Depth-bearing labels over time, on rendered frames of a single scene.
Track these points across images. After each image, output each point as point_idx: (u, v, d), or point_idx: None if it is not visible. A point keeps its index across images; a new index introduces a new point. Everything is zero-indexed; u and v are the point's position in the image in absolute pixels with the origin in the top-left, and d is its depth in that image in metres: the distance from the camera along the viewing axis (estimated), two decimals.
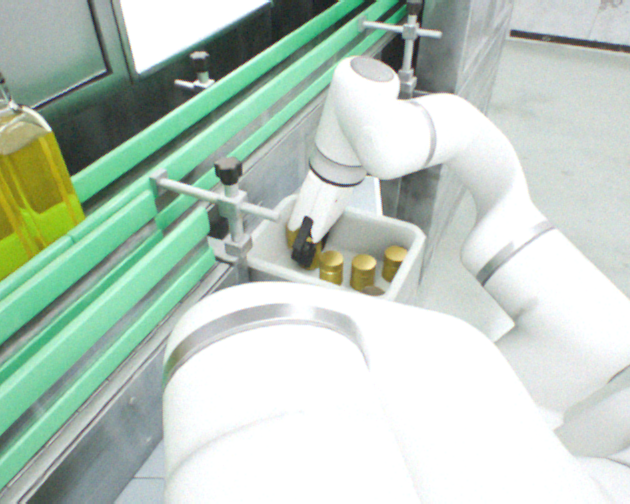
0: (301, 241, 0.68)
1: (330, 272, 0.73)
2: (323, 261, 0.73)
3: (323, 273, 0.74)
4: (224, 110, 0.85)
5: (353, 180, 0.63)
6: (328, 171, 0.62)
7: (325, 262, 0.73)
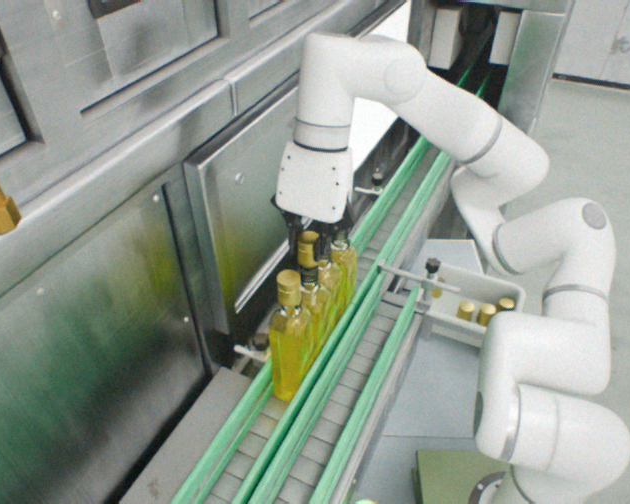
0: (353, 214, 0.73)
1: (466, 315, 1.18)
2: (462, 308, 1.18)
3: (461, 315, 1.19)
4: (385, 205, 1.30)
5: None
6: (348, 137, 0.68)
7: (464, 309, 1.18)
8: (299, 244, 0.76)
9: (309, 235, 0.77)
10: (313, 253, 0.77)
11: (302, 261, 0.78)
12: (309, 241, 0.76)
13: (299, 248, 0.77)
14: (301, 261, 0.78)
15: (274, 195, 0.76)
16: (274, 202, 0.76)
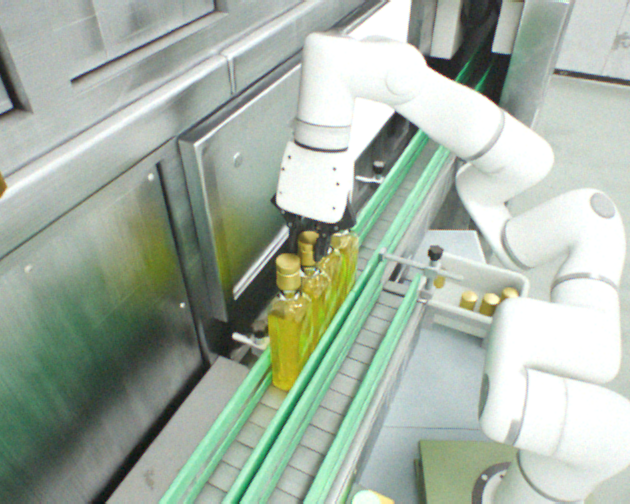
0: (353, 214, 0.73)
1: (469, 305, 1.16)
2: (465, 298, 1.16)
3: (464, 305, 1.16)
4: (386, 194, 1.27)
5: None
6: (348, 137, 0.68)
7: (466, 299, 1.15)
8: (299, 244, 0.76)
9: (309, 235, 0.77)
10: (313, 253, 0.77)
11: (302, 261, 0.78)
12: (309, 241, 0.76)
13: (299, 248, 0.77)
14: (301, 261, 0.78)
15: (274, 195, 0.76)
16: (274, 202, 0.76)
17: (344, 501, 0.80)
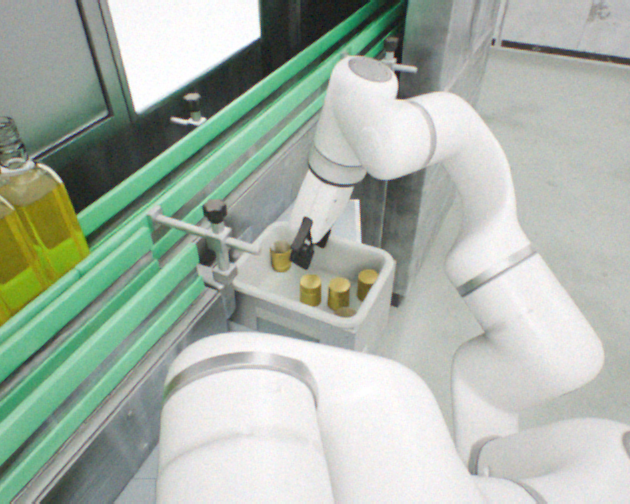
0: (300, 241, 0.68)
1: (309, 294, 0.81)
2: (302, 284, 0.81)
3: (303, 294, 0.82)
4: (215, 144, 0.93)
5: (352, 180, 0.63)
6: (327, 171, 0.62)
7: (304, 285, 0.81)
8: None
9: None
10: None
11: None
12: None
13: None
14: None
15: None
16: None
17: None
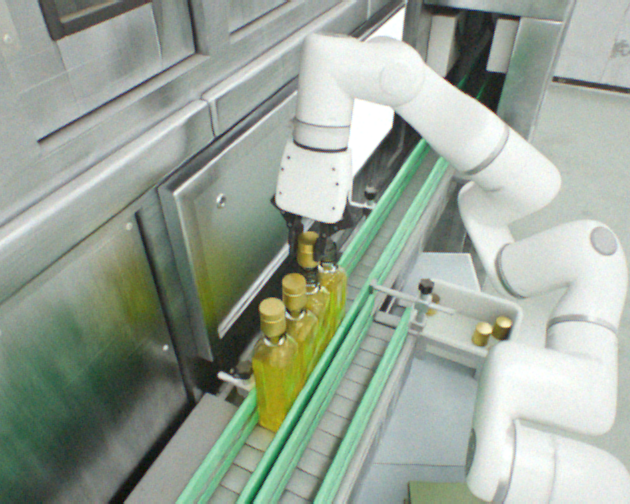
0: (353, 214, 0.73)
1: None
2: (314, 243, 0.76)
3: None
4: (378, 219, 1.26)
5: None
6: (347, 137, 0.68)
7: (315, 241, 0.76)
8: (284, 287, 0.74)
9: (294, 278, 0.75)
10: (298, 296, 0.75)
11: (287, 304, 0.76)
12: (294, 284, 0.74)
13: (284, 291, 0.75)
14: (286, 304, 0.76)
15: (274, 195, 0.76)
16: (274, 202, 0.76)
17: None
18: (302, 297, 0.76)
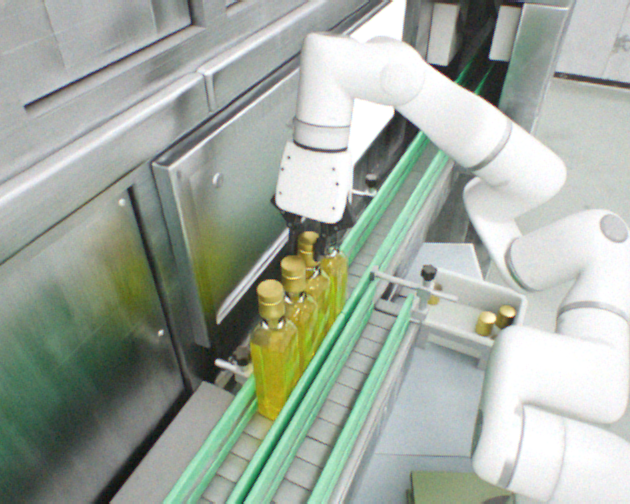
0: (353, 214, 0.73)
1: None
2: (314, 243, 0.76)
3: None
4: (379, 208, 1.23)
5: None
6: (347, 137, 0.68)
7: (315, 241, 0.76)
8: (283, 270, 0.72)
9: (293, 260, 0.73)
10: (298, 279, 0.73)
11: (286, 287, 0.74)
12: (293, 266, 0.72)
13: (283, 273, 0.73)
14: (285, 287, 0.74)
15: (274, 195, 0.76)
16: (274, 202, 0.76)
17: None
18: (302, 280, 0.73)
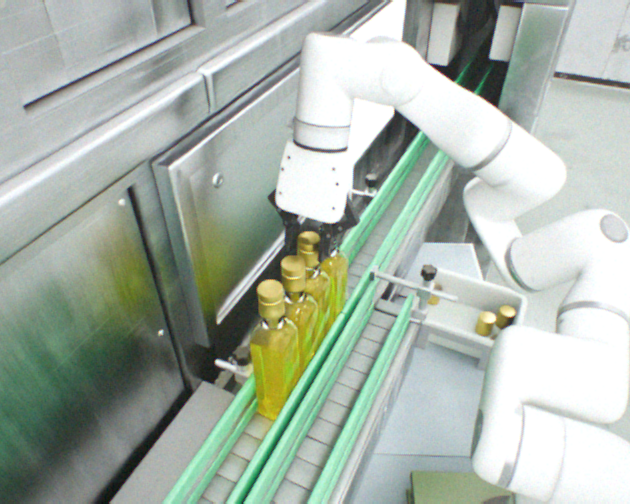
0: (356, 213, 0.72)
1: (319, 245, 0.77)
2: (314, 243, 0.76)
3: (317, 252, 0.77)
4: (379, 208, 1.23)
5: None
6: (347, 137, 0.68)
7: (315, 241, 0.76)
8: (283, 269, 0.72)
9: (293, 260, 0.73)
10: (298, 279, 0.73)
11: (286, 287, 0.74)
12: (293, 266, 0.72)
13: (283, 273, 0.73)
14: (285, 287, 0.74)
15: (272, 192, 0.76)
16: (271, 199, 0.76)
17: None
18: (302, 280, 0.73)
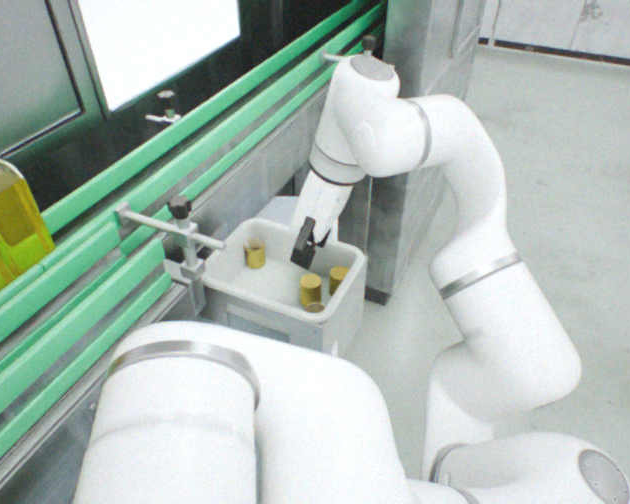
0: (303, 241, 0.68)
1: None
2: None
3: None
4: (190, 141, 0.94)
5: (354, 179, 0.63)
6: (330, 171, 0.62)
7: None
8: None
9: None
10: None
11: None
12: None
13: None
14: None
15: None
16: None
17: None
18: None
